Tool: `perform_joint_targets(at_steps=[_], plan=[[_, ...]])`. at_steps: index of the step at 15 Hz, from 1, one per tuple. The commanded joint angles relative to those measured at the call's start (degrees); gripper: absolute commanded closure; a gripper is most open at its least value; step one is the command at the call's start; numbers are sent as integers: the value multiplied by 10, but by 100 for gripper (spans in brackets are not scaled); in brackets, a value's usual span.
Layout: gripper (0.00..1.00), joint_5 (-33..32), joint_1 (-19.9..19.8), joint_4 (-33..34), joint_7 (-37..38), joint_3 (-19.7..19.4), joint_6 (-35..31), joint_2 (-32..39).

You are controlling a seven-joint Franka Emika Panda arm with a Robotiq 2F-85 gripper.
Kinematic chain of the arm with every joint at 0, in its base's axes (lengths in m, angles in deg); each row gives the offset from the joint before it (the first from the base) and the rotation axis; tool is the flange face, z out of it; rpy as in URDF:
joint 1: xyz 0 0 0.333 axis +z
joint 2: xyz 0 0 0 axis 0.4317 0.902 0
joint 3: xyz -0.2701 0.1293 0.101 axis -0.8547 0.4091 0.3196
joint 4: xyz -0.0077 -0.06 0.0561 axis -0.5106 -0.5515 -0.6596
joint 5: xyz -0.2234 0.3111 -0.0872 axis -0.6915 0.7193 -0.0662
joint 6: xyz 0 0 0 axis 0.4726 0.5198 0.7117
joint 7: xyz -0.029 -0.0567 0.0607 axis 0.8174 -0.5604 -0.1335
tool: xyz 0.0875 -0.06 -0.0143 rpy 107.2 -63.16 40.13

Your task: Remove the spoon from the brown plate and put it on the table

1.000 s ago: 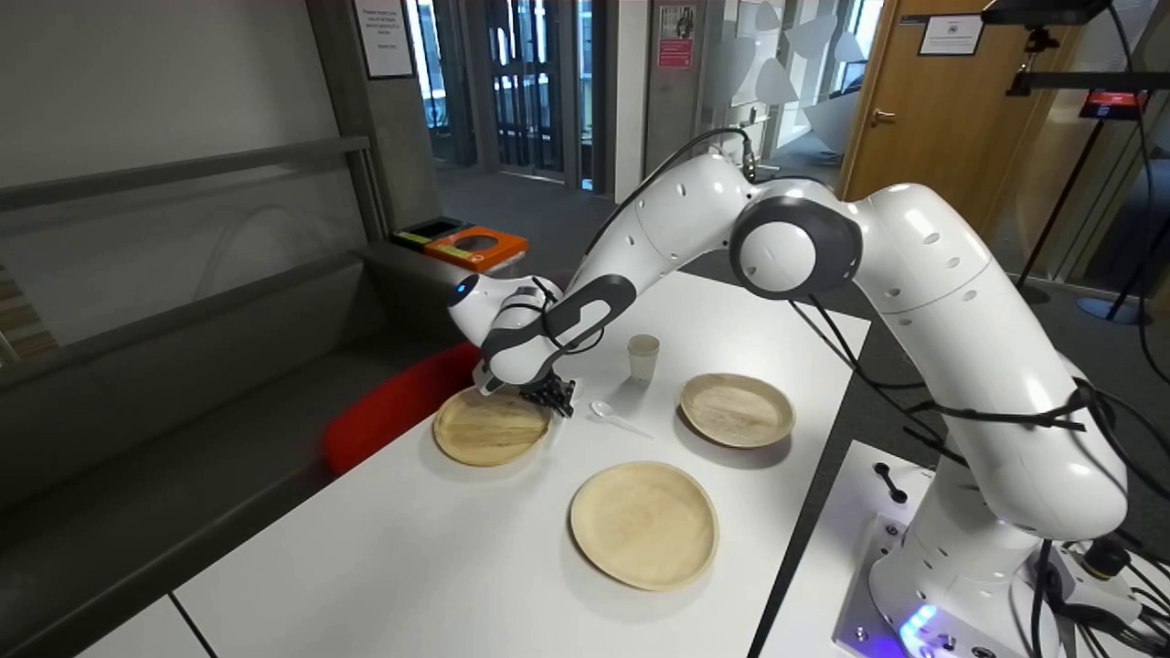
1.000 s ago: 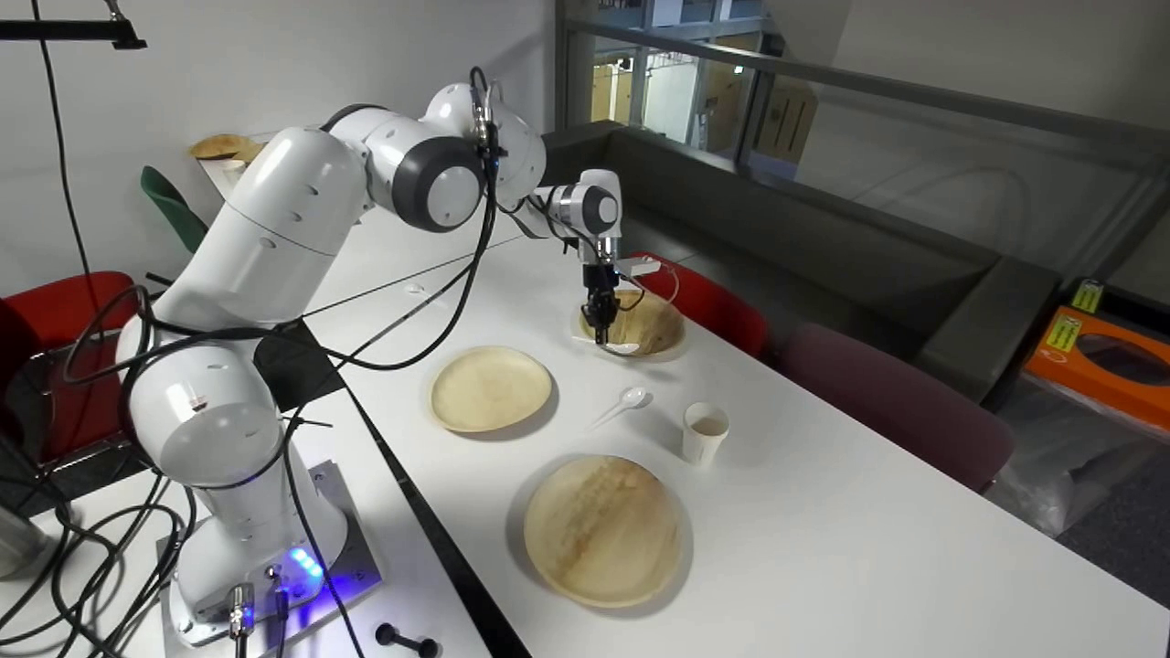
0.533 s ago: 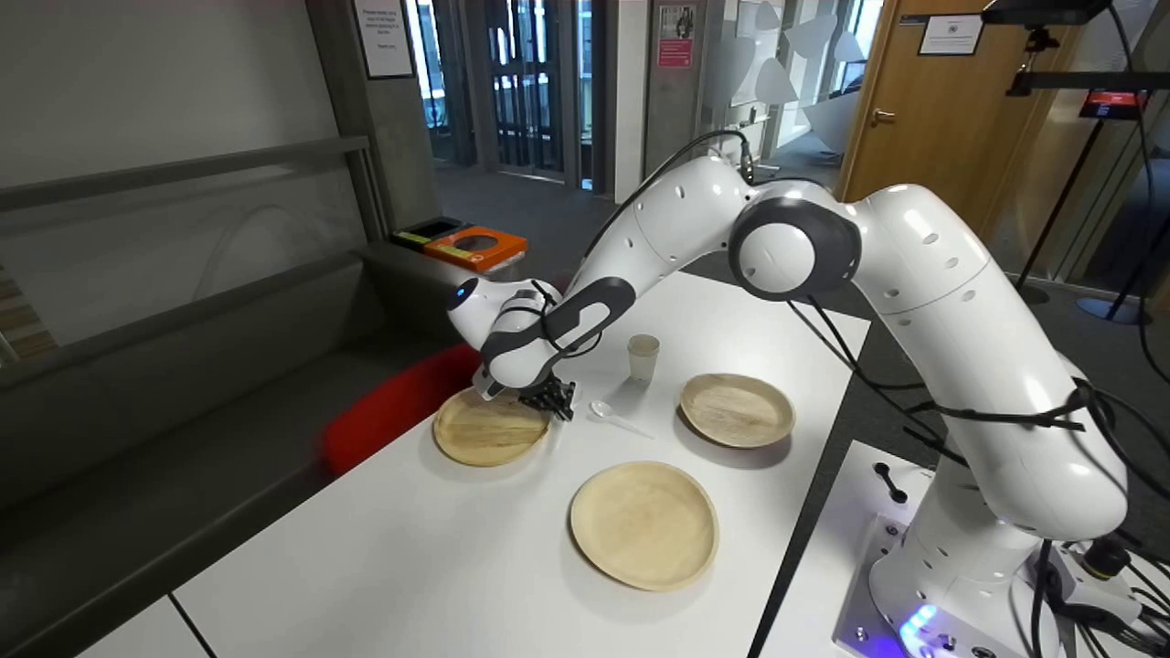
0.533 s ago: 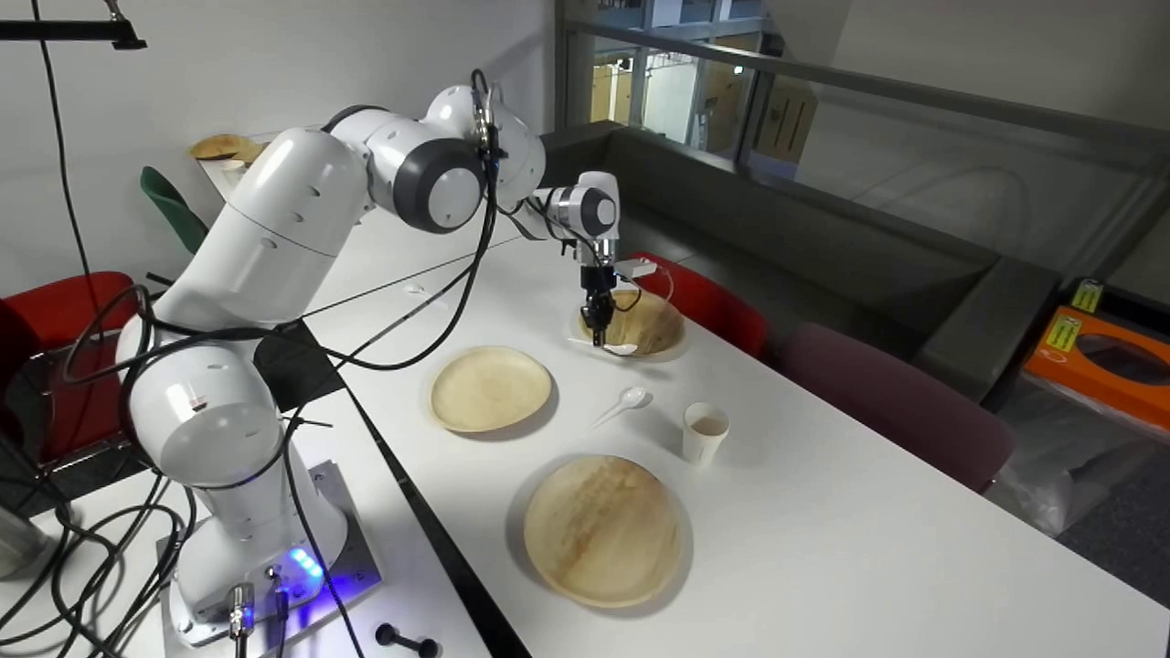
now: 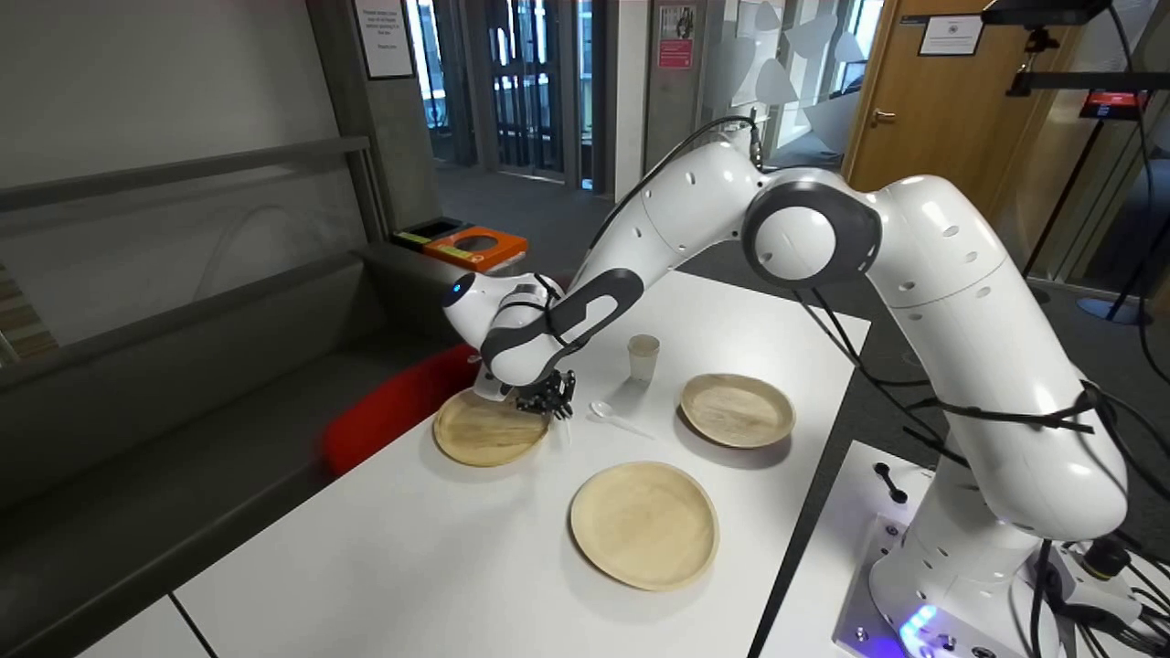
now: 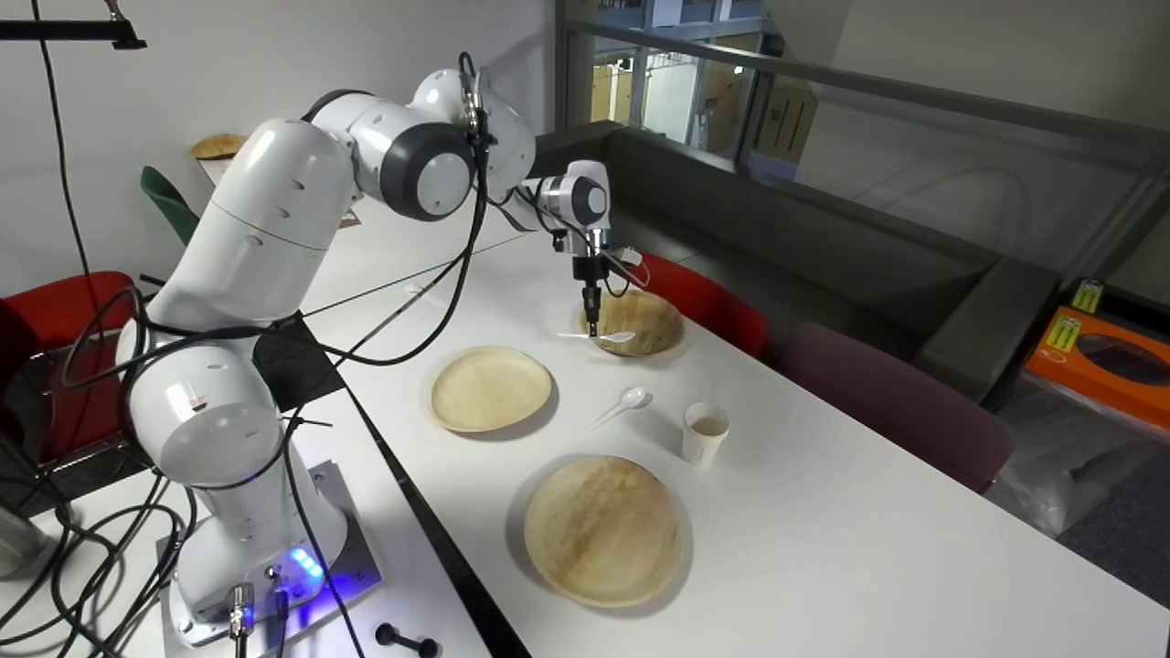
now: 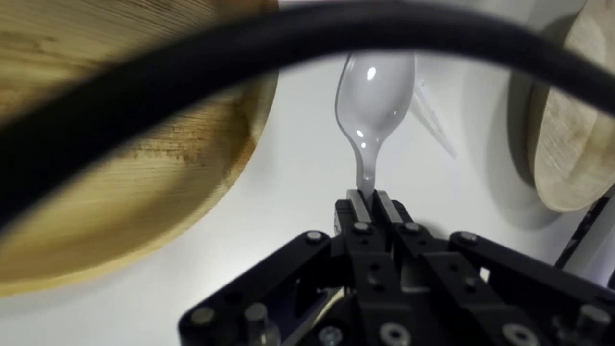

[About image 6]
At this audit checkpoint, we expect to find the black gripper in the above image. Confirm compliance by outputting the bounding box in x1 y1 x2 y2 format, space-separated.
572 235 616 340

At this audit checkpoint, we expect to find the small brown grainy plate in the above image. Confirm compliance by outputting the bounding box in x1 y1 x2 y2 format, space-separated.
584 287 696 364

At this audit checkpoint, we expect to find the pale smooth round plate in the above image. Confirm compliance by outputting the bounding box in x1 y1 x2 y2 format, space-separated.
427 343 562 441

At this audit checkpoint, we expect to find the large brown streaked plate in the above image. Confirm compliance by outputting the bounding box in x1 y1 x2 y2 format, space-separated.
521 450 696 611

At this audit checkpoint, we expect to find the distant brown plate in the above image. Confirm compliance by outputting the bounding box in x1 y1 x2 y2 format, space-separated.
187 126 252 163

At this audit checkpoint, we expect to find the red seat cushion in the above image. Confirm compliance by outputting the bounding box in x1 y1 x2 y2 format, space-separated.
632 249 774 361

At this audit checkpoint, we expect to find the white paper cup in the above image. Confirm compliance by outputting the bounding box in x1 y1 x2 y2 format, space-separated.
682 402 734 466

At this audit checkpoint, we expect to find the grey sofa bench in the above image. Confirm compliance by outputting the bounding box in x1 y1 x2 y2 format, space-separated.
529 115 1064 407

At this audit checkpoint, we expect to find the yellow poster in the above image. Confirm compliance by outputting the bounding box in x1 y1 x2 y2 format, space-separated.
750 73 823 163

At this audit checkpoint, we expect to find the maroon seat cushion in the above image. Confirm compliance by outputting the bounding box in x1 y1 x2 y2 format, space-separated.
766 318 1022 492

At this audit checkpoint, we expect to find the small black dumbbell tool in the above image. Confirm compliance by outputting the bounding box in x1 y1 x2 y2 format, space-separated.
373 617 444 658

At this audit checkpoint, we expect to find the glass railing with handrail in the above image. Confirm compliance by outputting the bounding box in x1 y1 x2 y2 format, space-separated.
556 11 1170 287

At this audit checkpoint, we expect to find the green chair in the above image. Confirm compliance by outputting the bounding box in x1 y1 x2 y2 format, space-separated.
136 160 209 251

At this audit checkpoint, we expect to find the red chair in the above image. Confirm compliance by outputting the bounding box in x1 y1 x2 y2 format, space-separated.
0 268 147 471

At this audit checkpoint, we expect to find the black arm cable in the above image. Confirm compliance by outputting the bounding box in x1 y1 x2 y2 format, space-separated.
48 47 515 658

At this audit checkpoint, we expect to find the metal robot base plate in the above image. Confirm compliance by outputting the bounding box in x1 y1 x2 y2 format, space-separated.
160 453 388 649

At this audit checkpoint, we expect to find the black cable bundle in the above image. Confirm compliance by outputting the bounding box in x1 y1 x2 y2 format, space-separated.
0 477 206 658

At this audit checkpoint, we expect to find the thin hanging black cable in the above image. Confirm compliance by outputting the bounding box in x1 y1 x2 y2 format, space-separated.
30 0 103 283

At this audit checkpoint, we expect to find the black overhead mount bar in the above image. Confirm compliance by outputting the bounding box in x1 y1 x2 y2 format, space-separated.
0 15 149 53

